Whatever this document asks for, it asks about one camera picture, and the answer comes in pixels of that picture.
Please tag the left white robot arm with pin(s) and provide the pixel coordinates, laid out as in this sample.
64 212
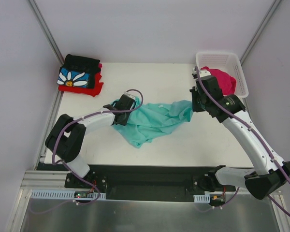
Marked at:
66 137

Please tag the left white cable duct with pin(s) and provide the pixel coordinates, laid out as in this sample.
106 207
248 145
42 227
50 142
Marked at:
67 195

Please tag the aluminium frame post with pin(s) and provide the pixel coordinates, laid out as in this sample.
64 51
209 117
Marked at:
45 29
261 29

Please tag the right white cable duct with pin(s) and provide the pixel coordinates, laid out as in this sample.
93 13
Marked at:
202 198

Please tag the red folded t shirt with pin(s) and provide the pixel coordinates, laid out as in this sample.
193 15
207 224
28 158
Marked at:
89 89

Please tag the white cable duct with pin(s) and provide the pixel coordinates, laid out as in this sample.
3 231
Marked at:
202 198
67 195

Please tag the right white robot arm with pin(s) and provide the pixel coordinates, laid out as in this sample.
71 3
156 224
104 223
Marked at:
269 172

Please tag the white plastic basket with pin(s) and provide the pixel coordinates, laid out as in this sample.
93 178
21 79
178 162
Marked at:
228 63

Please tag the left aluminium frame post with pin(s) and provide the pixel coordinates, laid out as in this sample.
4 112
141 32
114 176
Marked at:
45 29

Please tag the right aluminium frame post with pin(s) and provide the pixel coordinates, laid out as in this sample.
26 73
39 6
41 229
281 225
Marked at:
261 29

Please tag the pink folded t shirt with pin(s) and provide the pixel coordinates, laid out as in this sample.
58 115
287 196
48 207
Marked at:
100 67

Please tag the teal t shirt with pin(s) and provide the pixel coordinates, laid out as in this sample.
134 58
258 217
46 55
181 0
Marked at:
154 120

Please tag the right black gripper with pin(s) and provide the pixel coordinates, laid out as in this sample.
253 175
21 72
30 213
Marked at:
195 102

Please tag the magenta t shirt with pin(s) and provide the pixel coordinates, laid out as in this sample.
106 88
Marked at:
226 82

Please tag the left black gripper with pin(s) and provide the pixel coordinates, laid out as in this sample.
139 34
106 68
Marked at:
121 120

